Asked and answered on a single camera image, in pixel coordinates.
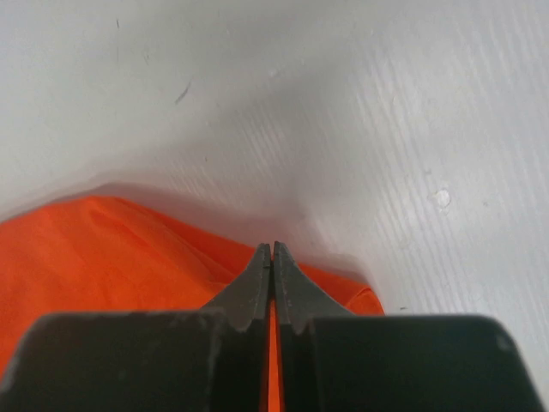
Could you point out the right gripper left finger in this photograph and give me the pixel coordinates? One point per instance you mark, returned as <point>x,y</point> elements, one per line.
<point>211,359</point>

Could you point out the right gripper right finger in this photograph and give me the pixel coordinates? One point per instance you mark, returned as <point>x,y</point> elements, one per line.
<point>334,360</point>

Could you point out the orange t-shirt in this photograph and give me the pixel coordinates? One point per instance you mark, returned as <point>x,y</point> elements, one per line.
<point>107,254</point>

